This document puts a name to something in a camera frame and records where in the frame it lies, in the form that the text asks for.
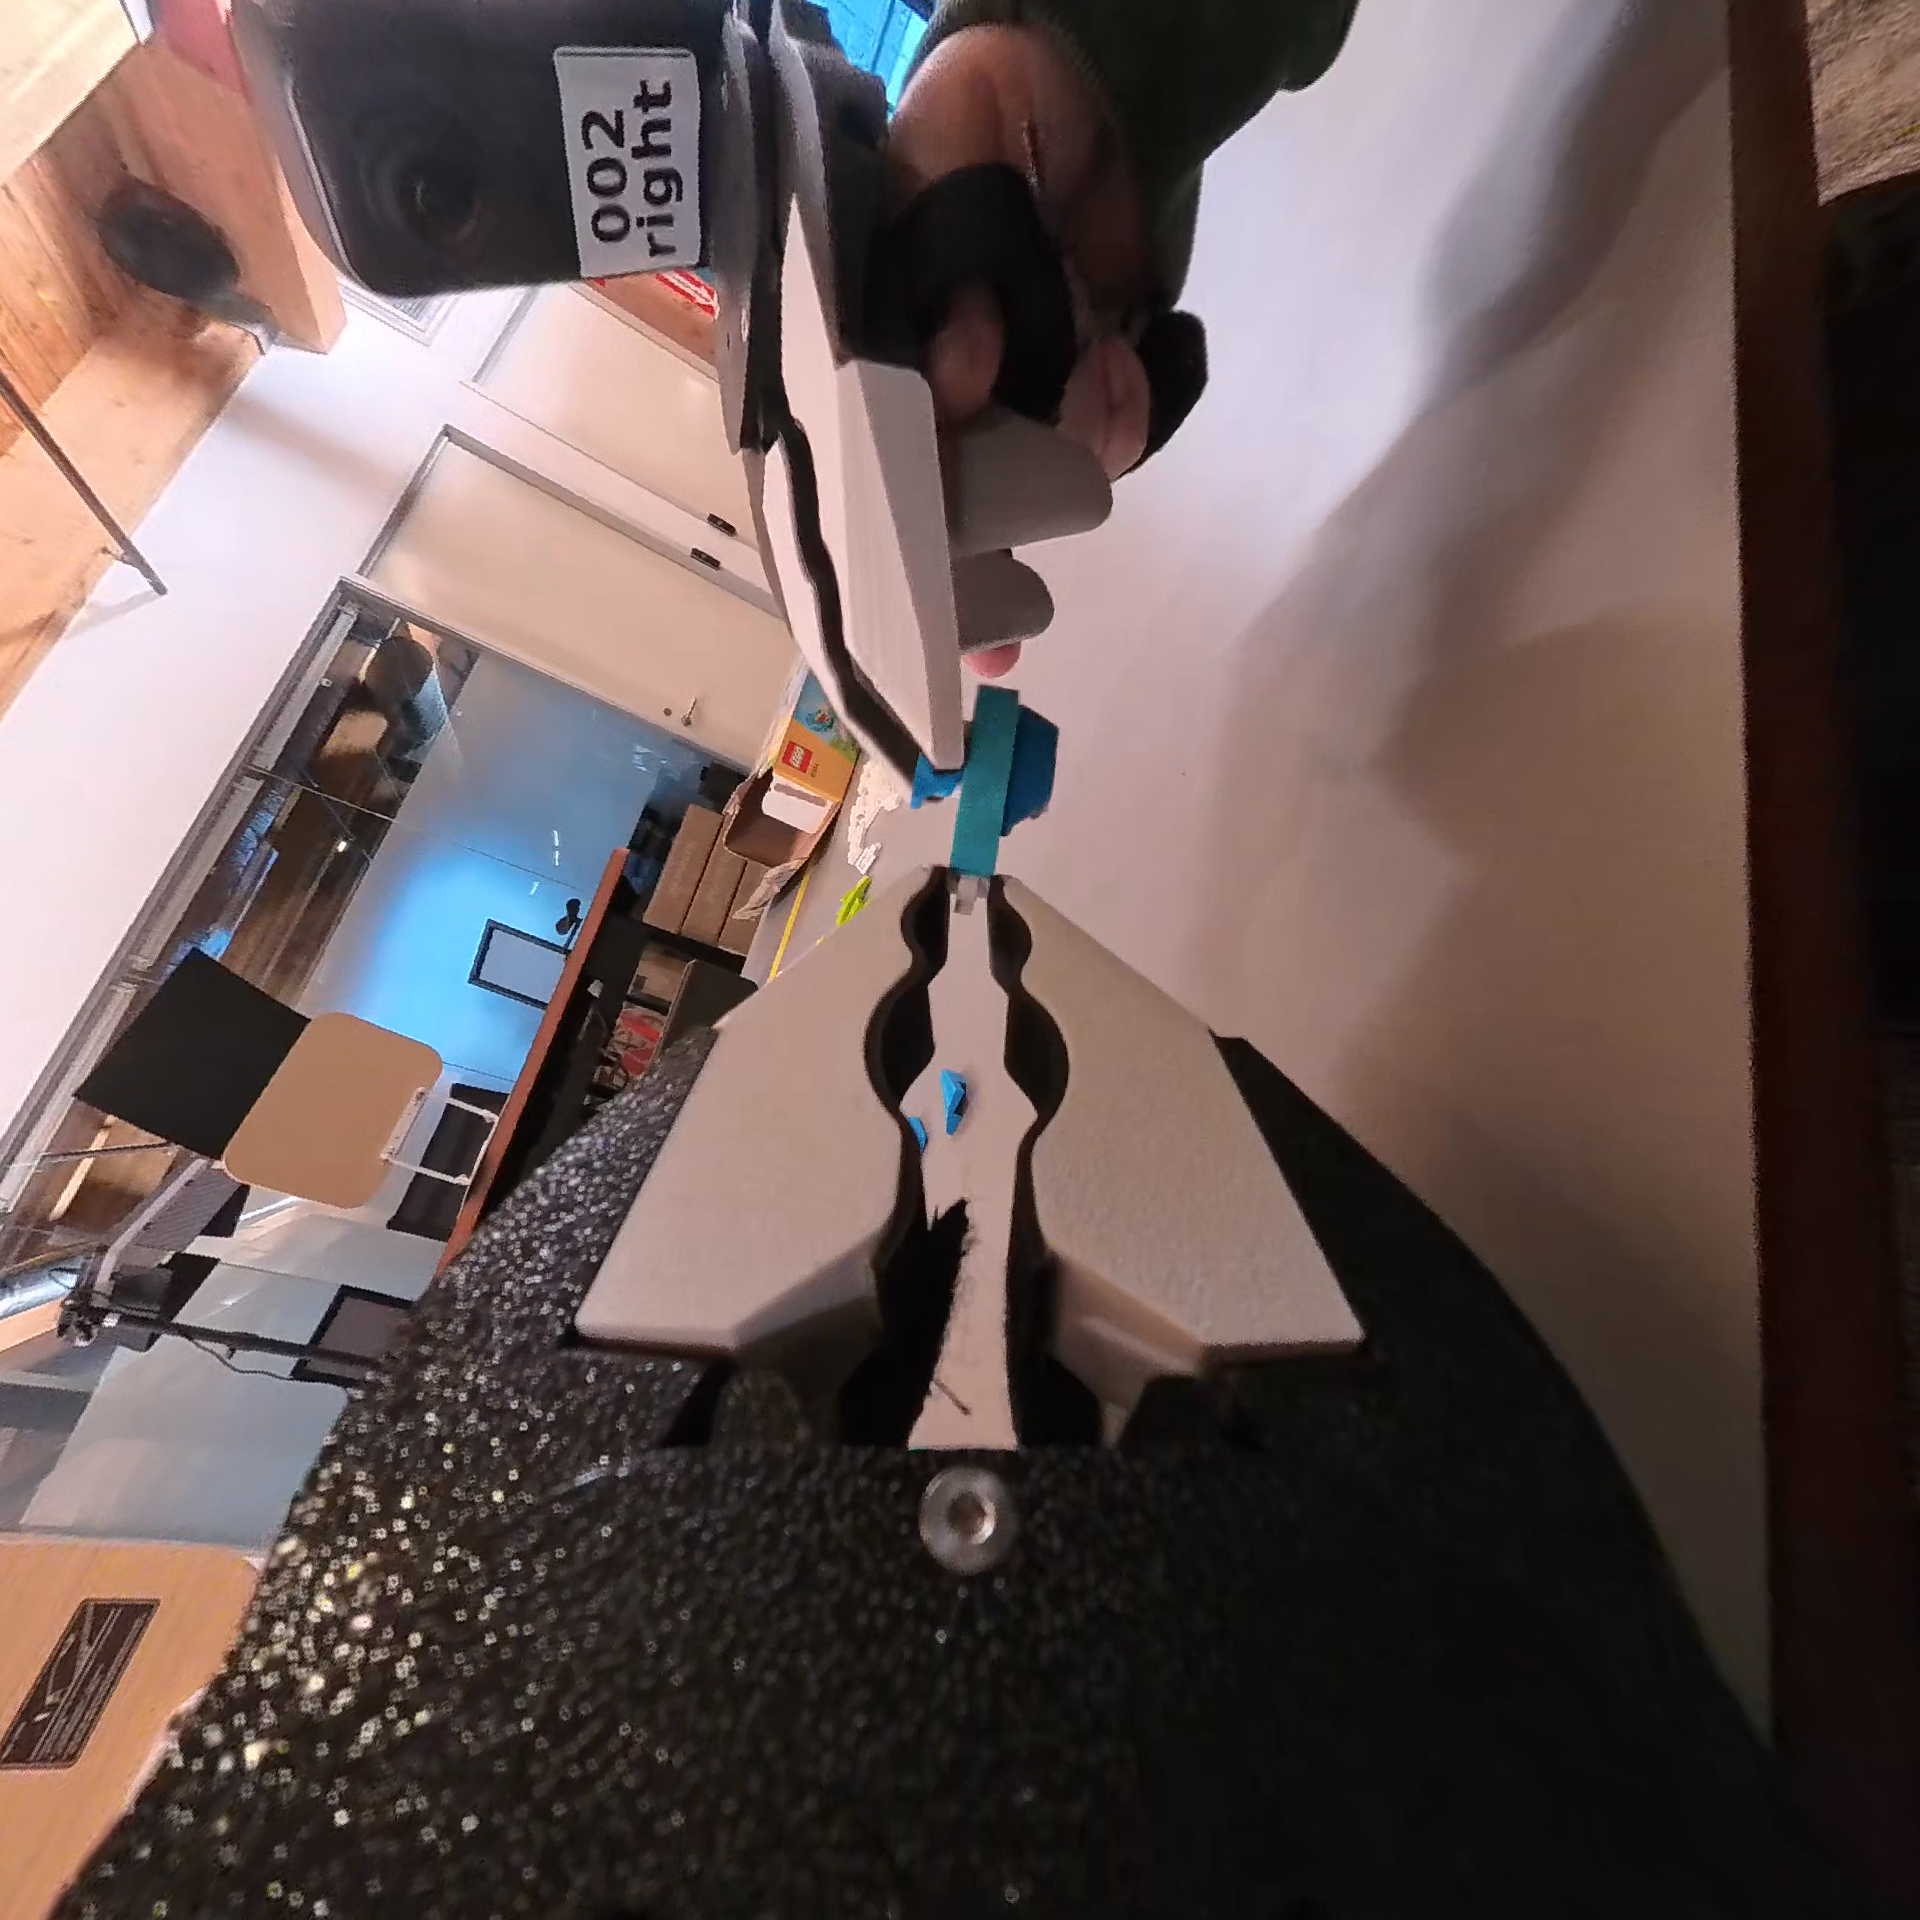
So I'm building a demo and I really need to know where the wooden office desk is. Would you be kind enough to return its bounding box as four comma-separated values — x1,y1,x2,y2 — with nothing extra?
440,843,636,1279

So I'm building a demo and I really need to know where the open cardboard box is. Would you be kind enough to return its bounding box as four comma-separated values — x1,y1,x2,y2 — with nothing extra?
724,767,845,911

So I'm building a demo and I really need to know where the black metal rod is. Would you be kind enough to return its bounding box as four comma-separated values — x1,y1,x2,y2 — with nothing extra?
0,369,169,599

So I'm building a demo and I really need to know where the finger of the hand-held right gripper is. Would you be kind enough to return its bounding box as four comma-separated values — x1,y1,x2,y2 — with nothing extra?
777,224,970,775
745,439,864,723

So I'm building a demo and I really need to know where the person's right hand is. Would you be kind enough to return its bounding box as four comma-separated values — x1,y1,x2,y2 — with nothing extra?
887,28,1162,684

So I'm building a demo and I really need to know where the stack of cardboard boxes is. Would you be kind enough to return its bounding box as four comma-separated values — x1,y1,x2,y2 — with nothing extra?
643,802,771,961

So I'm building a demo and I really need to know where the chair with beige back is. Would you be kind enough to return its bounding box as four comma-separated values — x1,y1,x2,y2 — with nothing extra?
221,1013,497,1217

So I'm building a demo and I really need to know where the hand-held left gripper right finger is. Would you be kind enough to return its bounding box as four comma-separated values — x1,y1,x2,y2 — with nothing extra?
983,874,1368,1412

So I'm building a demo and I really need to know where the blue curved lego assembly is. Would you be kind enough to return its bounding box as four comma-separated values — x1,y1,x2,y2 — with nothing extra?
908,682,1061,922

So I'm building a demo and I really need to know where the black board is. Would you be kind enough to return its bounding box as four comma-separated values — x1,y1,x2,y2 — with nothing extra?
72,949,314,1162

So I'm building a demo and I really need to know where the person's right forearm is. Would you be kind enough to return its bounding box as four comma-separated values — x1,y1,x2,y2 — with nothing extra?
915,0,1361,325

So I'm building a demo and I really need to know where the white door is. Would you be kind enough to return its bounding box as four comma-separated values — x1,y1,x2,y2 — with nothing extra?
360,423,800,682

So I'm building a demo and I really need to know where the wooden box with black label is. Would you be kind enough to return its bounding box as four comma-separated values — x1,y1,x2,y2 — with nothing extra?
0,1535,271,1920

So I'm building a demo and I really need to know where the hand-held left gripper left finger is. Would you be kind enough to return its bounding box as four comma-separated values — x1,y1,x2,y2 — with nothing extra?
575,867,956,1361

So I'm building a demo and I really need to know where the colourful lego box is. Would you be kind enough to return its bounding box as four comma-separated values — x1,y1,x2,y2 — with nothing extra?
762,672,867,829

